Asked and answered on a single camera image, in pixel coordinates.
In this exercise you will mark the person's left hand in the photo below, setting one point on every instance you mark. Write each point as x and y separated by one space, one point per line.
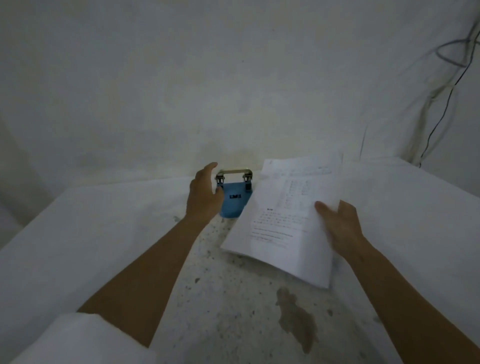
202 198

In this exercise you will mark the blue hole punch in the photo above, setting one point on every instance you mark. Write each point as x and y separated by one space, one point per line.
234 197

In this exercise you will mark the white printed paper sheets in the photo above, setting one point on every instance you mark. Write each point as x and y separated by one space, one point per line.
288 221

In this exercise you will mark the person's left forearm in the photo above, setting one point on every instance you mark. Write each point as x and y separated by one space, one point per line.
146 277

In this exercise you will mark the person's right thumb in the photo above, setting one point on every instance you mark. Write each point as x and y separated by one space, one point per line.
325 210

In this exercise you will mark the person's left thumb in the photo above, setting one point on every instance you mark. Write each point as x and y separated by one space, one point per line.
218 194

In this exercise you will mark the person's right hand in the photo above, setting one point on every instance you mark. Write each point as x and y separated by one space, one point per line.
343 228

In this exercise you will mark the white shirt sleeve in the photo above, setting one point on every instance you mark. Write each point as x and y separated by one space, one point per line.
80 341

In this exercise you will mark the person's right forearm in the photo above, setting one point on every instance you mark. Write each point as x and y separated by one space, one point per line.
416 307

